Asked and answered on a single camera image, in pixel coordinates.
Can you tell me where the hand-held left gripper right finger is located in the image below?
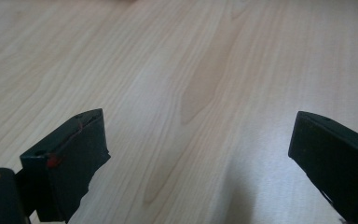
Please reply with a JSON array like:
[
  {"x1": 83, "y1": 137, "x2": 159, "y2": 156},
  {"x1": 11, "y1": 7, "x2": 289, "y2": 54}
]
[{"x1": 287, "y1": 110, "x2": 358, "y2": 224}]

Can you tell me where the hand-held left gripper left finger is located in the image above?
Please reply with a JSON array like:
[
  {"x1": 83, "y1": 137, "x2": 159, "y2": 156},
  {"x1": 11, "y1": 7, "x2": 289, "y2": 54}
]
[{"x1": 20, "y1": 108, "x2": 112, "y2": 224}]

